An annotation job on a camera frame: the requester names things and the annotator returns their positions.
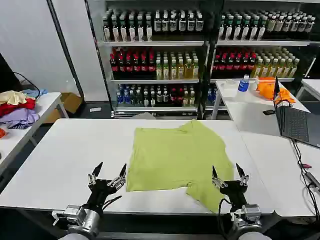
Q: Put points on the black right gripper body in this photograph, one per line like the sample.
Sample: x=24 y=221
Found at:
x=235 y=192

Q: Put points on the brown cardboard box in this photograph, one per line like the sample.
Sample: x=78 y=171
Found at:
x=71 y=102

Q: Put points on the bottle shelf with tea bottles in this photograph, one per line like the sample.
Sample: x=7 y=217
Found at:
x=262 y=42

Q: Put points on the red cloth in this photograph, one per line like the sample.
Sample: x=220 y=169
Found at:
x=23 y=105

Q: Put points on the white table with clothes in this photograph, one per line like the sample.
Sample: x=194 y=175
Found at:
x=47 y=100

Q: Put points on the bottle shelf with oil bottles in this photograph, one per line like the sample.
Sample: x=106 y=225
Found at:
x=155 y=43

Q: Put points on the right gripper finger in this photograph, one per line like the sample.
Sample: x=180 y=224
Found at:
x=215 y=177
x=242 y=176

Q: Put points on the grey fabric lump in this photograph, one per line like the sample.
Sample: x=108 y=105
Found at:
x=143 y=116

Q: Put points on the light green shirt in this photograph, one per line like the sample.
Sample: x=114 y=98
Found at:
x=175 y=162

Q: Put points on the orange cloth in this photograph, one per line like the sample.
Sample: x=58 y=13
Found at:
x=266 y=87

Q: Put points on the white side table with laptop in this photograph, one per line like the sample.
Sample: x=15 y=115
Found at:
x=250 y=112

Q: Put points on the dark grey laptop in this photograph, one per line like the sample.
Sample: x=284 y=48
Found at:
x=295 y=122

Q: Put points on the white empty side table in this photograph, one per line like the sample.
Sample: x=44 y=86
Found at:
x=312 y=86

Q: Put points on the black monitor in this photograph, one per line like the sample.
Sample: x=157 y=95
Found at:
x=7 y=75

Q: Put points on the lilac cloth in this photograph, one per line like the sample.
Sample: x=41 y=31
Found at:
x=21 y=117

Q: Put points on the pale yellow cloth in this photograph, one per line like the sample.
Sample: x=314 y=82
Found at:
x=12 y=97

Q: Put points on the small orange item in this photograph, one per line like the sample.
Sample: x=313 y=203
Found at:
x=2 y=132

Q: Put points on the blue label water bottle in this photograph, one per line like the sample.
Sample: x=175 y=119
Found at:
x=243 y=85

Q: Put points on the light blue cloth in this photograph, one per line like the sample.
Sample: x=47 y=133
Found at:
x=35 y=92

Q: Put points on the small white paper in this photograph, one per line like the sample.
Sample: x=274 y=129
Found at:
x=95 y=109

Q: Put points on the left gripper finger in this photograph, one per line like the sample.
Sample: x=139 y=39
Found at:
x=121 y=176
x=96 y=173

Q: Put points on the grey power adapter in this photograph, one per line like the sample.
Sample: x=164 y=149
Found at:
x=313 y=180

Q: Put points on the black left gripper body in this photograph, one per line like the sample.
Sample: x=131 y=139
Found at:
x=100 y=191

